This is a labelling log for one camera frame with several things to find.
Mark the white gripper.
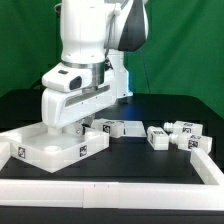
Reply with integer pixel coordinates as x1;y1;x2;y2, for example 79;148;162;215
41;79;118;136

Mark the white square tabletop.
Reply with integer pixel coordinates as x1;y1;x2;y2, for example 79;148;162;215
0;122;109;173

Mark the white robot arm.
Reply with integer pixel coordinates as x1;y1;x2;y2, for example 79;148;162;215
42;0;148;135

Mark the white tag base sheet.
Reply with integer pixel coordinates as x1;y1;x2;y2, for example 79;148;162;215
124;121;146;137

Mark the white U-shaped fence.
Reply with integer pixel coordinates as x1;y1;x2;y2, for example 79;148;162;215
0;149;224;211

